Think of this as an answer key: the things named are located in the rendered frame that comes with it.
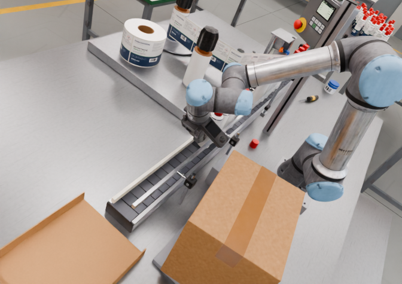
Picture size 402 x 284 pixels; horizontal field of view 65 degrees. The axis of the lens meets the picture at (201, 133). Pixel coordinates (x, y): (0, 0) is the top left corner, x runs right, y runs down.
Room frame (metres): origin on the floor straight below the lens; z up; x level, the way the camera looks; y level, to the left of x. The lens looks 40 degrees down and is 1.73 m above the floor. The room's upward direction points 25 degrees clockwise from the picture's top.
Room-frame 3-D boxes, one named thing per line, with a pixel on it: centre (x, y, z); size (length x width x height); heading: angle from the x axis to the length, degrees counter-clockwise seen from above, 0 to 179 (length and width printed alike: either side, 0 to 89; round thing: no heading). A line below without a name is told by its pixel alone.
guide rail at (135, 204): (1.02, -0.09, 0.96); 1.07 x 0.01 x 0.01; 161
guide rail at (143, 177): (1.04, -0.02, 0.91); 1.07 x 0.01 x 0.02; 161
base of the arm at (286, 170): (1.00, -0.43, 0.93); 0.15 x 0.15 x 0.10
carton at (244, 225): (0.55, -0.20, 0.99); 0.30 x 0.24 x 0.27; 170
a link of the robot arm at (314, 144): (0.99, -0.43, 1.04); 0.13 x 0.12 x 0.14; 10
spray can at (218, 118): (0.95, -0.03, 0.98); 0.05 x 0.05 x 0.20
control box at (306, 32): (1.38, -0.26, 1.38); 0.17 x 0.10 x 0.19; 36
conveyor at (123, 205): (1.30, -0.14, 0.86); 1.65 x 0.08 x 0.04; 161
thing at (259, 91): (1.41, -0.18, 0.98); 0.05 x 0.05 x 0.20
